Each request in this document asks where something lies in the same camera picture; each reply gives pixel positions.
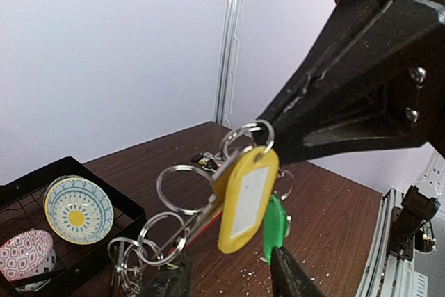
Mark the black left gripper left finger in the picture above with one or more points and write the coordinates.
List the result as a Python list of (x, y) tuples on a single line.
[(171, 281)]

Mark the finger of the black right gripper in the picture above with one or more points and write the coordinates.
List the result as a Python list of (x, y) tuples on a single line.
[(373, 80)]

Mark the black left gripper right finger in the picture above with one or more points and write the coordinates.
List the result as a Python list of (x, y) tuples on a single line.
[(288, 277)]

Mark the red handled keyring with keys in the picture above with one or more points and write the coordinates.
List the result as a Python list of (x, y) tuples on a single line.
[(165, 235)]

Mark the green tagged key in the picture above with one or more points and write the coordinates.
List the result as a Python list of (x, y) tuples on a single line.
[(275, 226)]

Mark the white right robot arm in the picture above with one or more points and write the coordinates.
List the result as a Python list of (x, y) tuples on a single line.
[(399, 168)]

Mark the pink patterned bowl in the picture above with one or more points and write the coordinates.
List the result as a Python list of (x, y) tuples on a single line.
[(28, 254)]

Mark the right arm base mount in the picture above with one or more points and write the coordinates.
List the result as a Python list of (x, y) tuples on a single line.
[(407, 220)]

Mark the right aluminium frame post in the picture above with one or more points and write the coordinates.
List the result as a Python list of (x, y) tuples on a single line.
[(229, 52)]

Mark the black wire dish rack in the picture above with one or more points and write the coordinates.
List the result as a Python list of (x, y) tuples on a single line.
[(22, 210)]

